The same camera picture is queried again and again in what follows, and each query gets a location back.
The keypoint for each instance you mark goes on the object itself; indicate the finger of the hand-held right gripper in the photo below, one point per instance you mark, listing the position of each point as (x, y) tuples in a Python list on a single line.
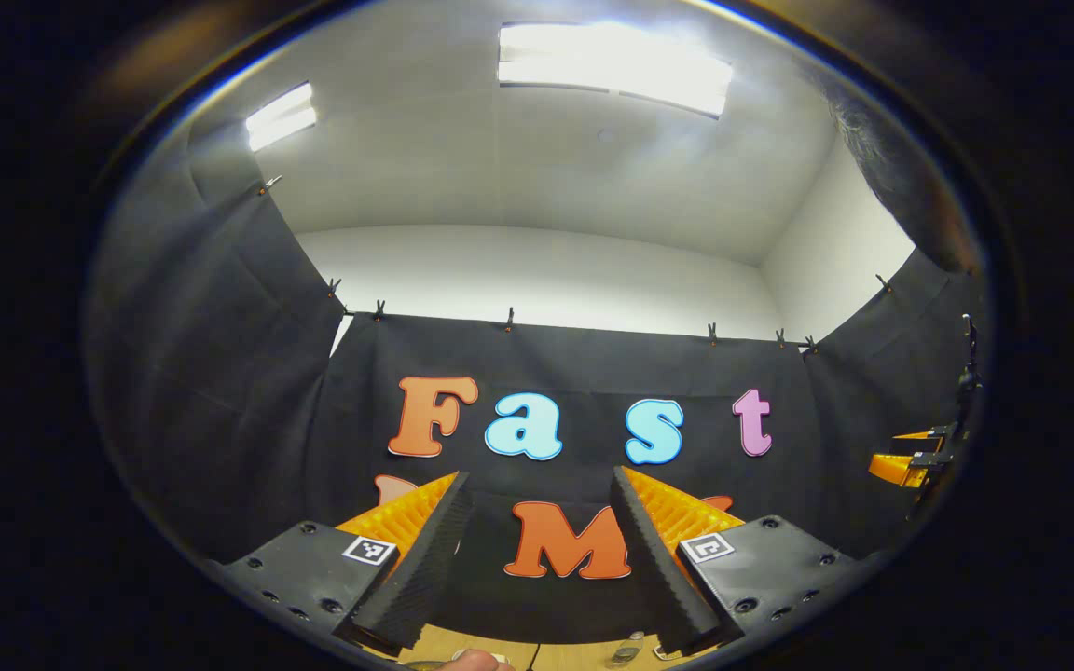
[(891, 468), (915, 435)]

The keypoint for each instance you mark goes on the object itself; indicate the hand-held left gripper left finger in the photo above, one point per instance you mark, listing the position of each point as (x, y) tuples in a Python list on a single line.
[(425, 578)]

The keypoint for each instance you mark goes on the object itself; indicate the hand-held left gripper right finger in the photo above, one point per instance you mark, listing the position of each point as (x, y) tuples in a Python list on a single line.
[(654, 578)]

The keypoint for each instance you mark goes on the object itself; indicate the clear plastic water bottle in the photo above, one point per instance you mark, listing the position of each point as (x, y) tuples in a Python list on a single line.
[(628, 650)]

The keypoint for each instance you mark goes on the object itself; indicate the black backdrop cloth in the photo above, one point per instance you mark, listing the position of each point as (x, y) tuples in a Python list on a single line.
[(248, 419)]

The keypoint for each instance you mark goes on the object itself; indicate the row of cloth clips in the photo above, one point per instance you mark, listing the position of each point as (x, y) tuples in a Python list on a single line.
[(509, 320)]

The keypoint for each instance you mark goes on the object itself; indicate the large ceiling light panel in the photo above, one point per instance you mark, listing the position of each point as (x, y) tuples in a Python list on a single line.
[(612, 70)]

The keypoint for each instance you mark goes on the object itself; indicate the small ceiling light panel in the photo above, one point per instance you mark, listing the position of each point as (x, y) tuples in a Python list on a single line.
[(281, 116)]

